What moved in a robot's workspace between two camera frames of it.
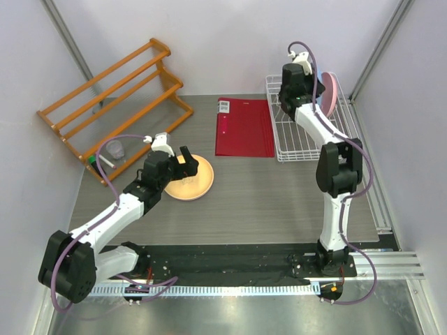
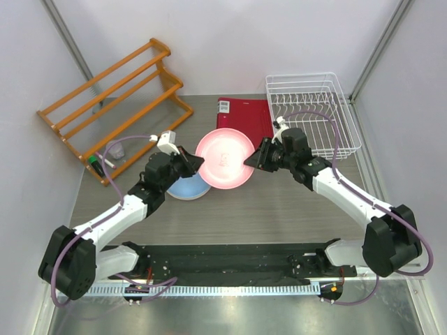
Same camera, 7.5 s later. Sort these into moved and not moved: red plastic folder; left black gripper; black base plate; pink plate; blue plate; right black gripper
Moved: pink plate; blue plate; right black gripper
Not moved: left black gripper; red plastic folder; black base plate
